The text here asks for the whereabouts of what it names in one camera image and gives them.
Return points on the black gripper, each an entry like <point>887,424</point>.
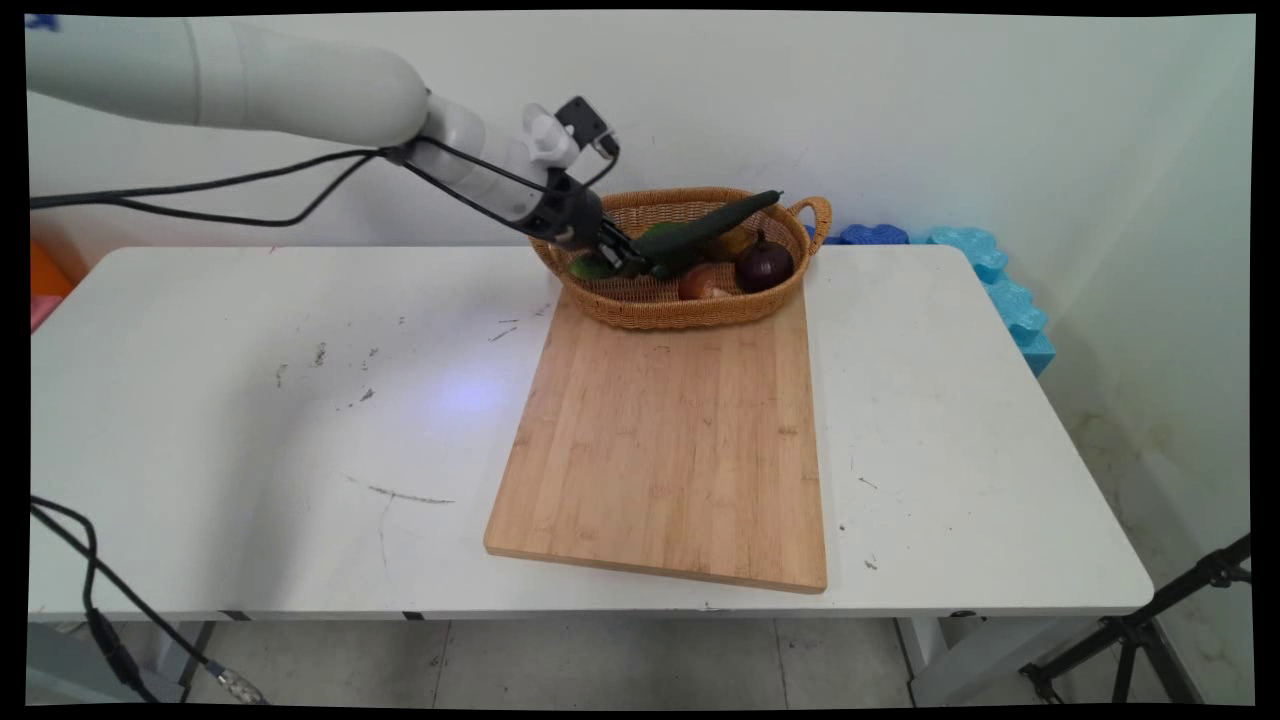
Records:
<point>572,212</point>

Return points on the dark green cucumber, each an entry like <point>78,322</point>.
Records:
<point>720,218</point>

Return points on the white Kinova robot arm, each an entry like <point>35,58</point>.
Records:
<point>300,85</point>

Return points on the green bell pepper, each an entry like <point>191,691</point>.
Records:
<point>672,255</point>

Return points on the brown onion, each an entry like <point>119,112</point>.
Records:
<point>702,282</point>

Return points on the woven wicker basket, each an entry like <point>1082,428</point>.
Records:
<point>690,308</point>

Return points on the yellow pepper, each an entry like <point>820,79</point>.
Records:
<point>735,243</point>

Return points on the purple red onion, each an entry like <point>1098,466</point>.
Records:
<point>765,265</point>

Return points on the bamboo cutting board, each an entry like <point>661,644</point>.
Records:
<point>670,450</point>

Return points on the dark blue foam piece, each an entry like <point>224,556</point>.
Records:
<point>872,235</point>

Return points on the light blue foam mat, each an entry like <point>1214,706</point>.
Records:
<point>1010,300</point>

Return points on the white table leg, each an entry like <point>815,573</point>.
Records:
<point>935,660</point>
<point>185,655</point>

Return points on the orange object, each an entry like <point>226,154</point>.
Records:
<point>48,272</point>

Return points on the pink object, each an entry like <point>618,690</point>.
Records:
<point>43,313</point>

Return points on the black tripod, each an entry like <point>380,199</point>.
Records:
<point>1135,635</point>

